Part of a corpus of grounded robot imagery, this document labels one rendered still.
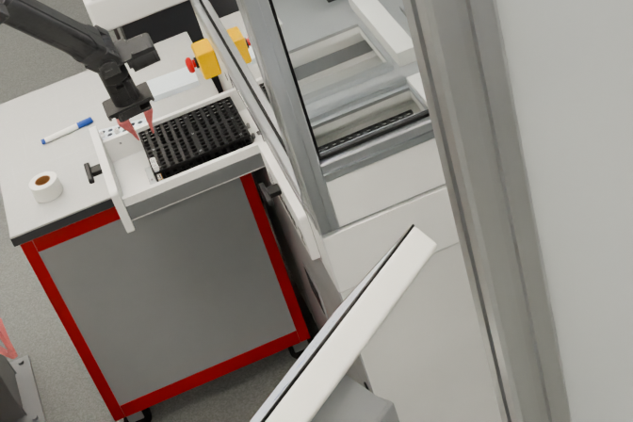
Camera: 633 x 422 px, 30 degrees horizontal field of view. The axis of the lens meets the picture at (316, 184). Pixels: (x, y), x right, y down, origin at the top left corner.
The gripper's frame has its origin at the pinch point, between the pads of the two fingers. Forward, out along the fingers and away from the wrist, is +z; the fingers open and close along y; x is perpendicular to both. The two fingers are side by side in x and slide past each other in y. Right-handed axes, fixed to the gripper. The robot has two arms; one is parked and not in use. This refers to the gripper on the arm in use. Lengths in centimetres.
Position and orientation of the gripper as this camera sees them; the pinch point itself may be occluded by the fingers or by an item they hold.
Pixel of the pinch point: (144, 132)
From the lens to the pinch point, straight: 250.7
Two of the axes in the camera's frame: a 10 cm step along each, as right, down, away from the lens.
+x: -3.3, -5.2, 7.9
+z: 3.0, 7.3, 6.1
